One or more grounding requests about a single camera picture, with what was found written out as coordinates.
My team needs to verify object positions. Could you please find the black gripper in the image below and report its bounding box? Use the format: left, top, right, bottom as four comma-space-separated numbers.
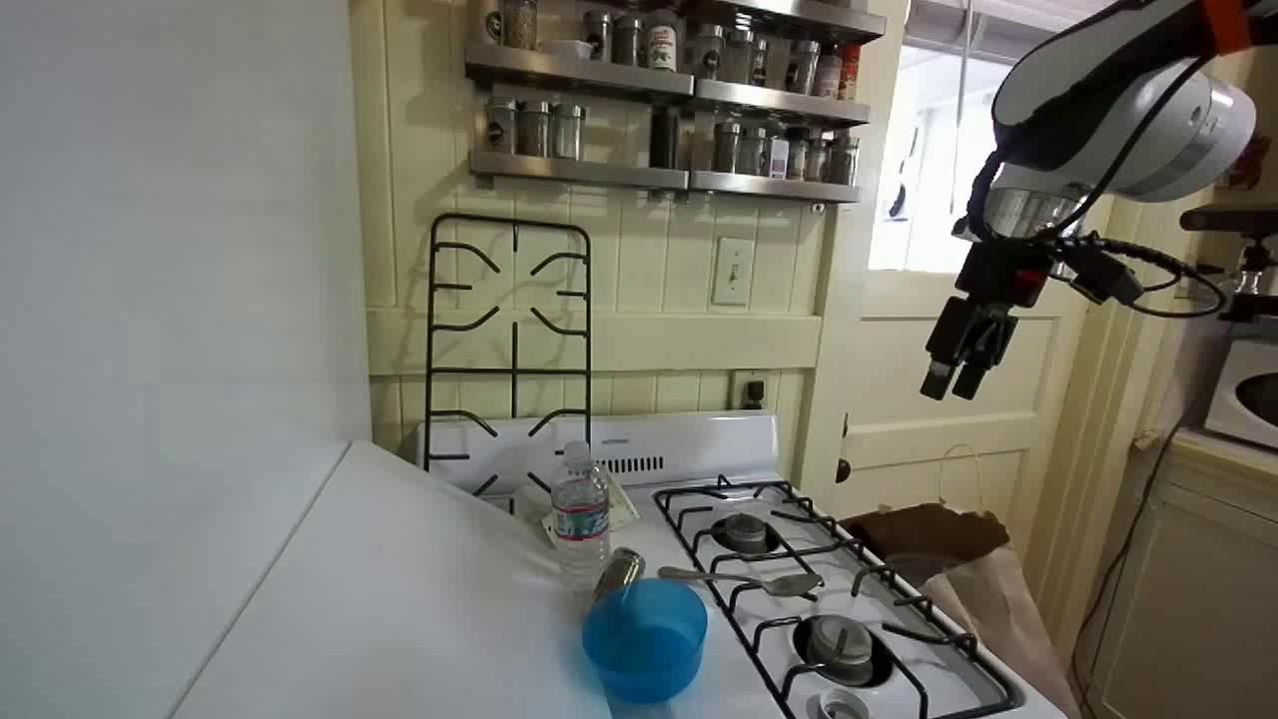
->
922, 239, 1051, 399

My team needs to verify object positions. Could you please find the metal spoon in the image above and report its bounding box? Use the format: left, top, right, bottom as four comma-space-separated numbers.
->
654, 569, 824, 597

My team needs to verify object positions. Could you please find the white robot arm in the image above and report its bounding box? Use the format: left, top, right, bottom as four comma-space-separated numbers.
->
922, 0, 1278, 399

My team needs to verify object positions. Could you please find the blue plastic bowl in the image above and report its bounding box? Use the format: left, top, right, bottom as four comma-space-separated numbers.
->
585, 580, 707, 704

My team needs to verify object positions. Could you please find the white door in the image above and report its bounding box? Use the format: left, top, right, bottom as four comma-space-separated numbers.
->
804, 0, 1136, 562

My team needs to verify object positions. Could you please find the brown paper bag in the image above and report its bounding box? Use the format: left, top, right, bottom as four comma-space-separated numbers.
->
847, 504, 1081, 719

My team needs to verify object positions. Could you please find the white microwave oven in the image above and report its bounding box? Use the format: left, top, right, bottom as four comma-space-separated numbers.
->
1201, 340, 1278, 453

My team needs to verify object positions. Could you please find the white gas stove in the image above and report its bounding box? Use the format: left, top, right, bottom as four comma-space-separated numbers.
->
418, 413, 1064, 719

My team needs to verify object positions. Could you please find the lower metal spice shelf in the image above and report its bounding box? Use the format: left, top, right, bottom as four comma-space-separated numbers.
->
469, 103, 860, 206

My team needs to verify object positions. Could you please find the metal spice shelf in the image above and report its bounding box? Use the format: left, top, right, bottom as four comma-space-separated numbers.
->
465, 0, 887, 124
469, 103, 860, 206

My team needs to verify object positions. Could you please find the black stove grate on burners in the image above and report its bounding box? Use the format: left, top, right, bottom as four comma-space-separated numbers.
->
654, 480, 1043, 719

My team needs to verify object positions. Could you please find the upper metal spice shelf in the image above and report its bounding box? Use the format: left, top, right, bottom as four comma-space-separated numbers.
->
465, 0, 887, 124

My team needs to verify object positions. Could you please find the small beige paper cup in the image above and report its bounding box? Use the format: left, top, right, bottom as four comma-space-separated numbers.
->
597, 549, 642, 601

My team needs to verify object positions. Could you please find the clear plastic water bottle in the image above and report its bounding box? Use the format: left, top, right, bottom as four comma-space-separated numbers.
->
551, 444, 611, 593

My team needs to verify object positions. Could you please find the black leaning stove grate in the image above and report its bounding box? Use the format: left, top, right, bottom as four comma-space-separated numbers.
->
416, 211, 597, 516

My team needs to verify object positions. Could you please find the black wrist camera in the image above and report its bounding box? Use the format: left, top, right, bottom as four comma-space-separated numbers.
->
1059, 235, 1141, 303

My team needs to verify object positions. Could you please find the white wall light switch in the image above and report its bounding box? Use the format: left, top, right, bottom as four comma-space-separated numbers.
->
710, 235, 754, 307

